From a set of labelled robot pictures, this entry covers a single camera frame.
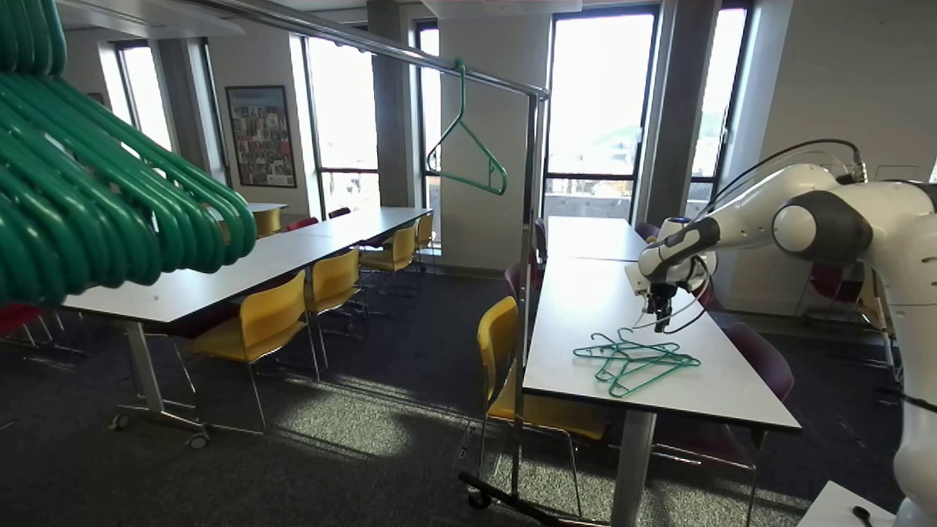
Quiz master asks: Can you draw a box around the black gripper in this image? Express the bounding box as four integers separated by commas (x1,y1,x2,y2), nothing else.
645,277,682,336

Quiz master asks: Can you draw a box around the white sheet at robot base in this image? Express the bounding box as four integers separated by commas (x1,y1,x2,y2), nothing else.
795,476,903,527

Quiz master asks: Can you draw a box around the white rectangular work table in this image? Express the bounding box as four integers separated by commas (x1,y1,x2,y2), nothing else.
519,258,802,527

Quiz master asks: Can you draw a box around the dark maroon chair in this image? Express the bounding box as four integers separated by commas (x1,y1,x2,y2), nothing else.
502,223,547,308

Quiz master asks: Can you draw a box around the yellow chair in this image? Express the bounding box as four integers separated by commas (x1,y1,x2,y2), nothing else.
474,293,613,522
358,220,423,276
859,273,896,336
412,213,440,252
303,249,364,374
180,270,326,432

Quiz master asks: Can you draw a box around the small round table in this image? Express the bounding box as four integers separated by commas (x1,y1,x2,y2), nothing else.
246,198,289,239

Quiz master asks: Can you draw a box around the long white table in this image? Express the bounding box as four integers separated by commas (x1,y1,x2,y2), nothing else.
60,203,433,441

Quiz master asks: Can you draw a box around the bundle of green hangers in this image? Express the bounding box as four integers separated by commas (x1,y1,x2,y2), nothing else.
0,0,260,308

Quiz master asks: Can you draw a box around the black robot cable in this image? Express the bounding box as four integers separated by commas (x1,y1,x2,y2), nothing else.
647,134,871,340

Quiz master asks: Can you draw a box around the metal clothes rail stand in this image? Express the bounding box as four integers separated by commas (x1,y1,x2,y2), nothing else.
188,0,554,527

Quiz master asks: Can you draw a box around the large framed wall picture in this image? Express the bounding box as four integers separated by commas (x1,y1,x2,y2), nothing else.
225,86,300,189

